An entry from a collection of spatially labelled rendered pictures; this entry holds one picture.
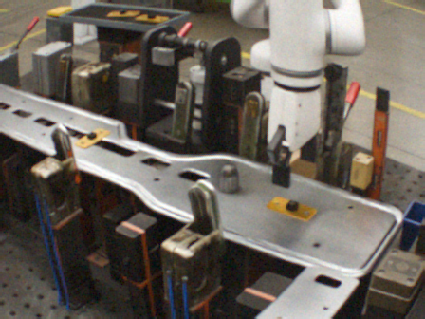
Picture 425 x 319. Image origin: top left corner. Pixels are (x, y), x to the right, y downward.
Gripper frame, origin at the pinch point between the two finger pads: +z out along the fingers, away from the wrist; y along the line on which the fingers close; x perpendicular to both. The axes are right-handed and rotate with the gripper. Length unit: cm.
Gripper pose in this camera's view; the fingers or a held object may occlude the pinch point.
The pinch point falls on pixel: (295, 167)
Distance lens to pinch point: 111.2
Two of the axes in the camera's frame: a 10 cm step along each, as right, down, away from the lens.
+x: 8.2, 2.7, -5.1
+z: 0.2, 8.7, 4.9
